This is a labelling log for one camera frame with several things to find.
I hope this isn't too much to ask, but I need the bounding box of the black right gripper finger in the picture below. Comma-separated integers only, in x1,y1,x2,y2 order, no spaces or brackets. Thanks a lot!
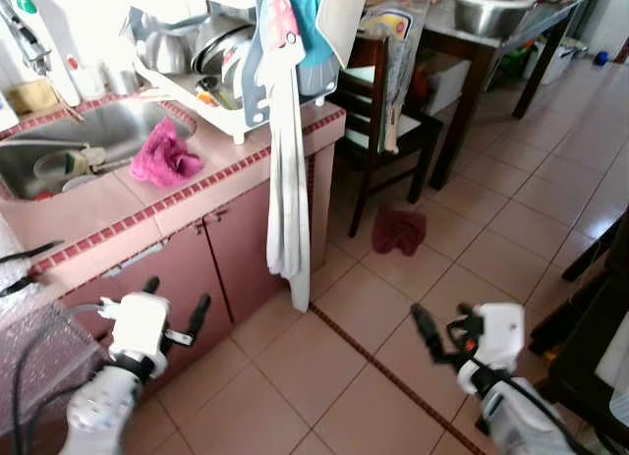
411,303,449,366

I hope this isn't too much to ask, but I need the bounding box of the pink kitchen base cabinet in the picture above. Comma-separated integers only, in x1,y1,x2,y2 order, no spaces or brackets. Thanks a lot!
39,145,340,387

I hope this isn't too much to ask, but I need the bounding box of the dark red rag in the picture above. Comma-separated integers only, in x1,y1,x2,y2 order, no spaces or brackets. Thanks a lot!
372,207,427,256

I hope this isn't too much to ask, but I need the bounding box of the black tape strip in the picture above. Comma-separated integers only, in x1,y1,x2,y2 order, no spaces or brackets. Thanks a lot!
0,273,46,299
0,241,65,265

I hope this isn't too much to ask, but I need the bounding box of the pink crumpled cloth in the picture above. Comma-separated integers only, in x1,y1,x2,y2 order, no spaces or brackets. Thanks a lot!
130,118,205,189

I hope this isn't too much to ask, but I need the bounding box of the dark wooden stool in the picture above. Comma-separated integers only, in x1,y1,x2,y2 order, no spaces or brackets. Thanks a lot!
531,214,629,455

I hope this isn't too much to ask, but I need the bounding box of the white plastic bag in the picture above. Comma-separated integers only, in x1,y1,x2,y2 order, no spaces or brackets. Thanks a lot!
595,313,629,427

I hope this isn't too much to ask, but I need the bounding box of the clear glass cup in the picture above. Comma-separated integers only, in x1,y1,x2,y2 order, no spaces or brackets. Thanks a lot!
32,148,89,186

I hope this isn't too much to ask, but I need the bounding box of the long white hanging towel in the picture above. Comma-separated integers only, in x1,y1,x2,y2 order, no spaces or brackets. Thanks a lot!
257,0,315,313

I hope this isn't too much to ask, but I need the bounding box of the steel sink basin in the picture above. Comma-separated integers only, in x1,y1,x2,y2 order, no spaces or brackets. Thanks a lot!
0,99,200,202

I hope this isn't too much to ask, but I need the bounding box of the white plastic dish rack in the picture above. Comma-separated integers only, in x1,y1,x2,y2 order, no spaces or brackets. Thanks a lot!
123,1,341,144

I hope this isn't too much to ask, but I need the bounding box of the white seat cushion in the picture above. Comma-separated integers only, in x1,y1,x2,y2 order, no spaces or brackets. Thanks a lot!
344,106,422,151

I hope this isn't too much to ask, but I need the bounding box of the dark wooden table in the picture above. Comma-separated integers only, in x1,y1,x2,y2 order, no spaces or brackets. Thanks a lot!
418,0,597,191

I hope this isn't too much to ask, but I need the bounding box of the tan sponge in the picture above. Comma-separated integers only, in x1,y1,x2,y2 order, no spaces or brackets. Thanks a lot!
3,79,60,117

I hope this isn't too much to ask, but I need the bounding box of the steel mixing bowl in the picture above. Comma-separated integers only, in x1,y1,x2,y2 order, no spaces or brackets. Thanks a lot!
143,28,194,78

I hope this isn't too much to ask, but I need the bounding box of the steel pan lid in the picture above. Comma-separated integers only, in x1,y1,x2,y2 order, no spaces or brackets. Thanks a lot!
192,13,257,79

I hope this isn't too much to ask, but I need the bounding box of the dark wooden chair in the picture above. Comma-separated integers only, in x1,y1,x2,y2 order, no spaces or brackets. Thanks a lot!
329,32,443,238

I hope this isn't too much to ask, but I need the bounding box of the printed clear plastic bag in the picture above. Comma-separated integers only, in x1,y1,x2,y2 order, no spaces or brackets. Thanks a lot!
362,5,419,156

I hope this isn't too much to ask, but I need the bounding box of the teal cloth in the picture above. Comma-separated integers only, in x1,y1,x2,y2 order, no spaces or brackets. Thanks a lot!
285,0,331,73

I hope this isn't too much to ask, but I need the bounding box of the white cutting board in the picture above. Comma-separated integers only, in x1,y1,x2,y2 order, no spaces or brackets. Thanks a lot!
314,0,371,69

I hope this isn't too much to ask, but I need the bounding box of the large steel pot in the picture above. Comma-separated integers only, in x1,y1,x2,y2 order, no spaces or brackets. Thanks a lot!
454,0,542,39

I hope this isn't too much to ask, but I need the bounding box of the metal cabinet handle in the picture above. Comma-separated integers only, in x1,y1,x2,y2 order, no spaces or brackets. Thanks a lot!
103,244,164,279

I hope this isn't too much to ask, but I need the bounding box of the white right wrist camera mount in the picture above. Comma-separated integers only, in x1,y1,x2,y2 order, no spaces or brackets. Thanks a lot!
457,303,528,393

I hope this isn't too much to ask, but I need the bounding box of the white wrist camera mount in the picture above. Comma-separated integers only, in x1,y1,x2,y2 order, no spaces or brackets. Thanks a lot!
98,291,174,377
457,303,528,393

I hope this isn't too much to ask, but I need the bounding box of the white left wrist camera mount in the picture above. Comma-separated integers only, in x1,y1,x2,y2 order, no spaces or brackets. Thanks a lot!
98,291,174,377

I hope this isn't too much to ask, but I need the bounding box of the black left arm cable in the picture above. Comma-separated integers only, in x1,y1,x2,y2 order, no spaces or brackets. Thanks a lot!
8,300,109,455

